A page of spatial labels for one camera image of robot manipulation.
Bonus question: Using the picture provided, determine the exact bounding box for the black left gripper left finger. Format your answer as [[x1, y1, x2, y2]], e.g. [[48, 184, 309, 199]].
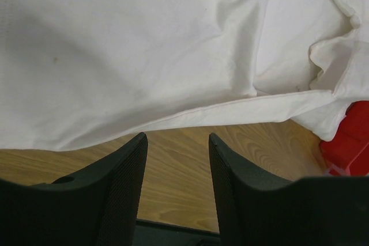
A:
[[1, 133, 148, 245]]

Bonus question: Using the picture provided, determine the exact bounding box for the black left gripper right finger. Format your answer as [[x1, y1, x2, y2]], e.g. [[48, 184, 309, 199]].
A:
[[209, 134, 368, 245]]

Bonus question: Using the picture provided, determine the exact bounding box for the red plastic bin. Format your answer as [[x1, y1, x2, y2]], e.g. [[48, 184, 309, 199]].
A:
[[319, 101, 369, 176]]

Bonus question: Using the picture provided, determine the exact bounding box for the white t-shirt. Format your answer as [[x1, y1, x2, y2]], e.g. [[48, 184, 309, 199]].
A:
[[1, 0, 368, 151]]

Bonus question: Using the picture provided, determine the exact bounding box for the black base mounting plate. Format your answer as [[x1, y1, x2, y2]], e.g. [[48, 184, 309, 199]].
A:
[[133, 219, 221, 246]]

